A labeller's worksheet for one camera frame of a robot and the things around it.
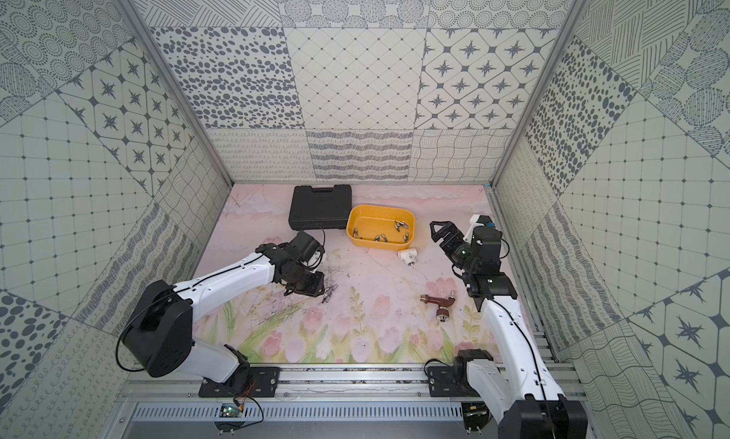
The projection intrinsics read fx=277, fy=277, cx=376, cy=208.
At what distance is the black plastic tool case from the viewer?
3.42 ft

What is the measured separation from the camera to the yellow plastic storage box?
1.03 meters

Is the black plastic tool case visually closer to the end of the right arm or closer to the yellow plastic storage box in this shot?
the yellow plastic storage box

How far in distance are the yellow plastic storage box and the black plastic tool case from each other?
4cm
